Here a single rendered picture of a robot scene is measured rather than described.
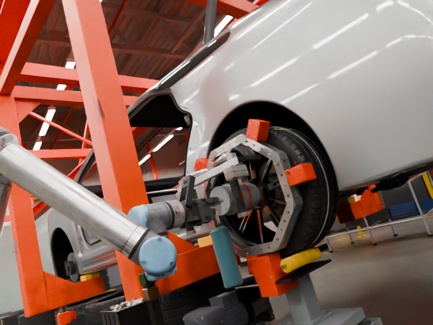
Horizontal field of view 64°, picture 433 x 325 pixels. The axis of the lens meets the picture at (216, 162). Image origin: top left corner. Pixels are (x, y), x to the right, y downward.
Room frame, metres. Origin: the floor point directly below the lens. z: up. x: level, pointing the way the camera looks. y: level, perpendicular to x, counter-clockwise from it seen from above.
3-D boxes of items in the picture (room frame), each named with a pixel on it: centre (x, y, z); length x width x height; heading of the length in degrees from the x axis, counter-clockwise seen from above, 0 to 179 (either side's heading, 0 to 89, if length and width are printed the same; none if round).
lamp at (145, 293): (1.15, 0.32, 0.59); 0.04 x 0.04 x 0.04; 45
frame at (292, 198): (1.62, -0.09, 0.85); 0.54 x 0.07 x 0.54; 45
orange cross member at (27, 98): (4.08, 0.91, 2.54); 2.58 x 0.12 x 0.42; 135
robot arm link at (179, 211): (1.10, 0.18, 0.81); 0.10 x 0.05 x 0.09; 45
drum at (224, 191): (1.57, -0.04, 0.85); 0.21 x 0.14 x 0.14; 135
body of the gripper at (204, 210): (1.16, 0.12, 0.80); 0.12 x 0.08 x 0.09; 135
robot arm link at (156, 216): (1.04, 0.24, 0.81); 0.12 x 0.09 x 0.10; 135
